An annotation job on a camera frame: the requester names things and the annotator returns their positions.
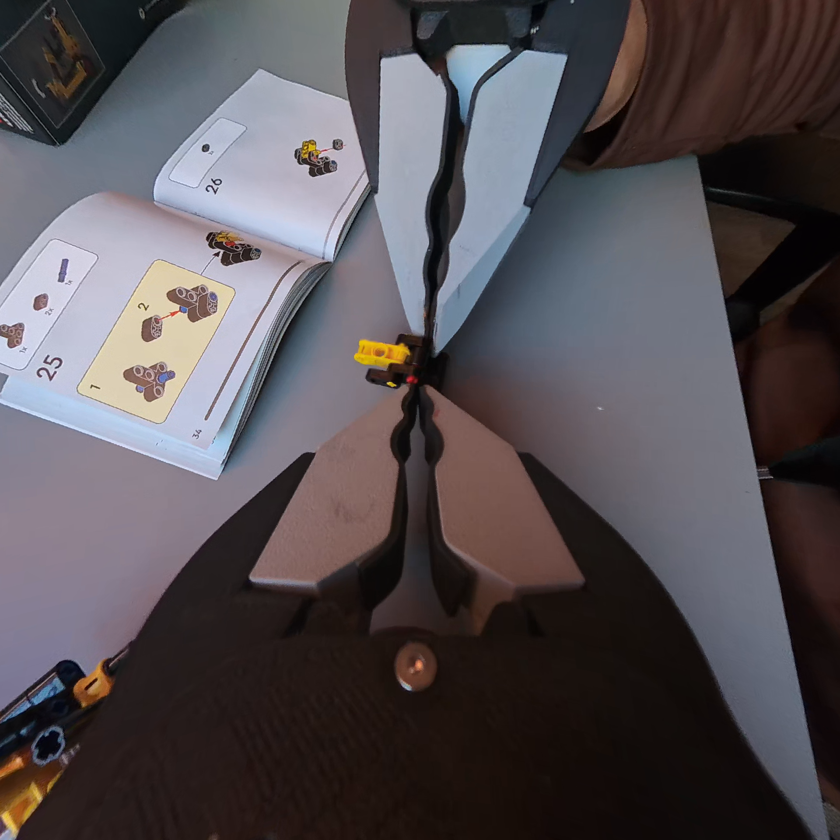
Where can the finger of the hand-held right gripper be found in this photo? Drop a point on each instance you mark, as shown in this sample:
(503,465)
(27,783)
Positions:
(505,144)
(410,164)

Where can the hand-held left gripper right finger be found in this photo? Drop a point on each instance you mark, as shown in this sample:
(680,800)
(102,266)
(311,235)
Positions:
(485,512)

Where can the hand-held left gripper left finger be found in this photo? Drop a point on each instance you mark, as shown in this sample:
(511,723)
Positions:
(328,512)

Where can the small black yellow lego assembly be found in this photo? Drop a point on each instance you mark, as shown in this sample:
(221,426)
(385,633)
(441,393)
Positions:
(377,351)

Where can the person's right forearm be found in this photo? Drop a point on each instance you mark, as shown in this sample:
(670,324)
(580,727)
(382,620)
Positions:
(722,65)

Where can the open lego instruction booklet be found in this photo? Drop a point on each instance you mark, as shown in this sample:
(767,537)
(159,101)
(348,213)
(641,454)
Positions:
(131,223)

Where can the black lego set box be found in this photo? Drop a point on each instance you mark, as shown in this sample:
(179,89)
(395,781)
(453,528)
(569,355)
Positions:
(65,65)

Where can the yellow black lego model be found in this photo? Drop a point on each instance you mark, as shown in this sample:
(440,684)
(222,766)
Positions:
(39,741)

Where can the black office chair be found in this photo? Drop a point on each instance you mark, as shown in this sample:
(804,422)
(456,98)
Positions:
(814,216)

